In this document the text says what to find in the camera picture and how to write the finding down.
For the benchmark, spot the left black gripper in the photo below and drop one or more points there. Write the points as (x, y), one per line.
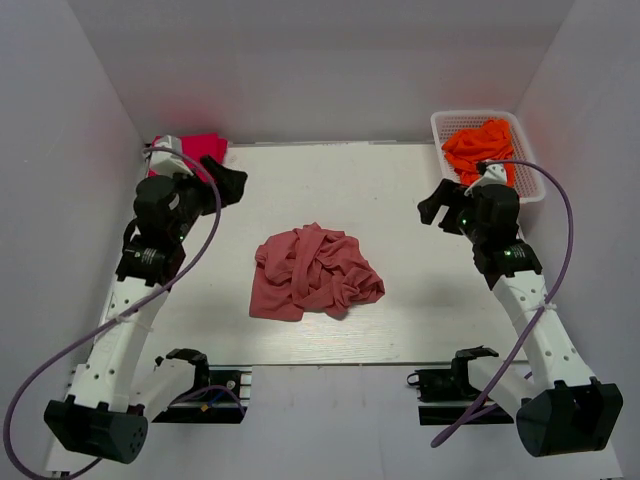
(229, 183)

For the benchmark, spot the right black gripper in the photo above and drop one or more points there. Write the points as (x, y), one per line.
(448, 190)

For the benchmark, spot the salmon pink t-shirt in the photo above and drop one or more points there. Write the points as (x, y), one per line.
(311, 269)

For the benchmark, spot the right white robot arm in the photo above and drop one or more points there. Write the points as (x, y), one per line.
(558, 404)

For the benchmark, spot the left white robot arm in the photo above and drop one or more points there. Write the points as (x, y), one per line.
(106, 414)

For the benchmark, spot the folded magenta t-shirt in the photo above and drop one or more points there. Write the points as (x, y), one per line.
(196, 146)

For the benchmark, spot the orange crumpled t-shirt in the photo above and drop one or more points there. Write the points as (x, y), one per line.
(467, 147)

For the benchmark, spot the white plastic mesh basket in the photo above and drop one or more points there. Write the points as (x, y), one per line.
(444, 124)

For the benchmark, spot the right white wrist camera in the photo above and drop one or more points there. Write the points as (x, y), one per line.
(489, 174)

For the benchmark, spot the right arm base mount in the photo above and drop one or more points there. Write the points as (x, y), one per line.
(445, 392)

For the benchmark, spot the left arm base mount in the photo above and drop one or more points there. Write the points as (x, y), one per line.
(217, 394)

